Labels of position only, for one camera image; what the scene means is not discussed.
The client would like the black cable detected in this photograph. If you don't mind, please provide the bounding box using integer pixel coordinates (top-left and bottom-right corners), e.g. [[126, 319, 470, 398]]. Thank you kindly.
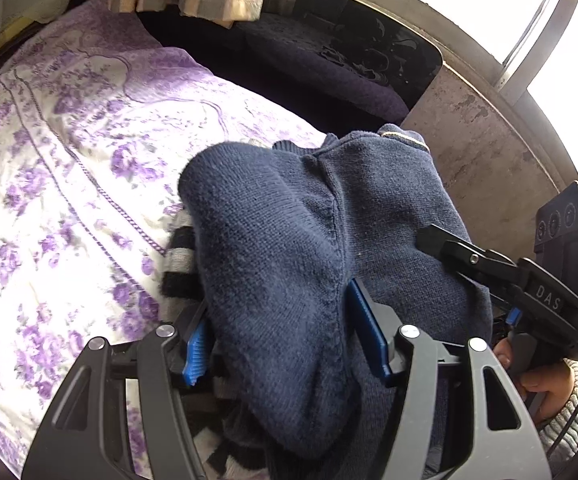
[[544, 310, 578, 467]]

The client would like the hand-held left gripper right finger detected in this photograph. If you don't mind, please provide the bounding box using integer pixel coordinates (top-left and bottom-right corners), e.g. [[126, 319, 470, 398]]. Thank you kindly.
[[345, 277, 552, 480]]

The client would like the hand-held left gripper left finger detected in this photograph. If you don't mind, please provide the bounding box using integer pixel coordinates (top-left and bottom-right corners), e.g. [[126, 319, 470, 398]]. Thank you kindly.
[[21, 300, 216, 480]]

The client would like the navy knit sweater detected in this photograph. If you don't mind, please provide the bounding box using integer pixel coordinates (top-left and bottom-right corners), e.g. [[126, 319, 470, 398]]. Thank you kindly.
[[176, 125, 494, 480]]

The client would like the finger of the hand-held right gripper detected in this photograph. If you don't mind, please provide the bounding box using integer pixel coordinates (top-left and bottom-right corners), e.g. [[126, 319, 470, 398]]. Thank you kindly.
[[415, 224, 526, 293], [491, 294, 524, 342]]

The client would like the purple floral bedsheet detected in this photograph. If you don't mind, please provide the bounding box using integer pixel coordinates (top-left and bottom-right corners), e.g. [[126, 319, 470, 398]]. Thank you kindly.
[[0, 0, 330, 480]]

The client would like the dark purple cushion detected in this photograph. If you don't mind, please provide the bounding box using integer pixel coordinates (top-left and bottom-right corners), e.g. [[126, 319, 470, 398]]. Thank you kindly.
[[236, 12, 412, 127]]

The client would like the person's right hand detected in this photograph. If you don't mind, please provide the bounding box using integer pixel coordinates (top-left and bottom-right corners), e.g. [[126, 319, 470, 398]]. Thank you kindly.
[[494, 335, 578, 425]]

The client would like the person's right forearm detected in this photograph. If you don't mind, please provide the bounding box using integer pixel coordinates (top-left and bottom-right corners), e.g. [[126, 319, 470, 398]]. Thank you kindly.
[[536, 359, 578, 462]]

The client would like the black white striped garment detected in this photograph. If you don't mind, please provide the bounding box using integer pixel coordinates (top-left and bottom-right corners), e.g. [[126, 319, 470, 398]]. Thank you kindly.
[[159, 207, 282, 480]]

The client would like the grey window frame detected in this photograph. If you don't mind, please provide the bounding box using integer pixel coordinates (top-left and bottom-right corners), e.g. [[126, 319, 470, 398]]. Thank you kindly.
[[491, 0, 578, 107]]

